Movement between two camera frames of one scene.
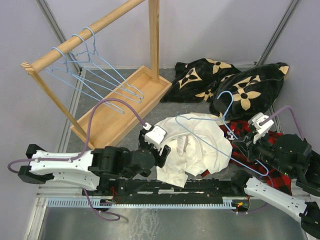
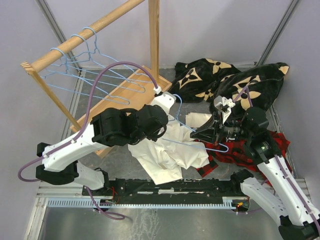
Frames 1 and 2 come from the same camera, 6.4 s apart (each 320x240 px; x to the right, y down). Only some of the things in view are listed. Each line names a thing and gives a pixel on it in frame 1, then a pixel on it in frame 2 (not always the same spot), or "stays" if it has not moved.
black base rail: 233,188 stays
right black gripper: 247,145 -> 211,131
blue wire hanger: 223,119 -> 187,127
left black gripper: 161,159 -> 154,136
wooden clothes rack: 106,121 stays
